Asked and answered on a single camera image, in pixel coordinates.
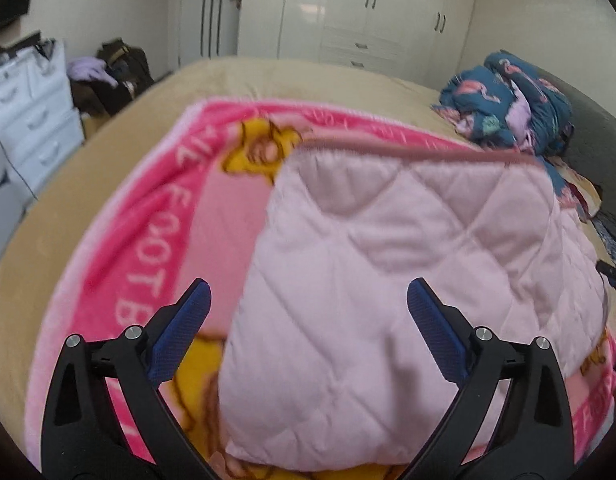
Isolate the blue flamingo print quilt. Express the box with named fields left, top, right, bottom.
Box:
left=430, top=50, right=578, bottom=206

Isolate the dark brown bag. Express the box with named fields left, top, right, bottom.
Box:
left=95, top=37, right=156, bottom=106

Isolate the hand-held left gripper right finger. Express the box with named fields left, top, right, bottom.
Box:
left=407, top=277, right=576, bottom=480

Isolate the stack of folded blankets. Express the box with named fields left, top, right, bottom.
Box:
left=558, top=165, right=606, bottom=221

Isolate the black cable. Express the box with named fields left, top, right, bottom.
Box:
left=0, top=122, right=39, bottom=201

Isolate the white door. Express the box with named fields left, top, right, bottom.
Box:
left=178, top=0, right=243, bottom=68

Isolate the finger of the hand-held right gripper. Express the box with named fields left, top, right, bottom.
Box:
left=595, top=260, right=616, bottom=293

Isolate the light pink quilted blanket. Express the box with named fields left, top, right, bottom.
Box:
left=218, top=140, right=611, bottom=473

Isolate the dark patterned cloth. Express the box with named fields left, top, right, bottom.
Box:
left=590, top=210, right=616, bottom=266

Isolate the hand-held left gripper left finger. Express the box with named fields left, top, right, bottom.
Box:
left=40, top=279, right=213, bottom=480

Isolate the purple cloth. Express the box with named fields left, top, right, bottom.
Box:
left=68, top=56, right=119, bottom=86

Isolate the white drawer chest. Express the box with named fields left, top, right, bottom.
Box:
left=0, top=37, right=84, bottom=196

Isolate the pink cartoon printed blanket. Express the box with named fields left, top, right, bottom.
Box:
left=25, top=97, right=616, bottom=480

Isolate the white wardrobe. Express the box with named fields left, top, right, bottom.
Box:
left=238, top=0, right=483, bottom=86

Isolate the grey headboard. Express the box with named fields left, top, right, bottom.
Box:
left=538, top=67, right=616, bottom=196

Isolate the beige bed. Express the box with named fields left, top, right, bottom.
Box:
left=0, top=55, right=468, bottom=411

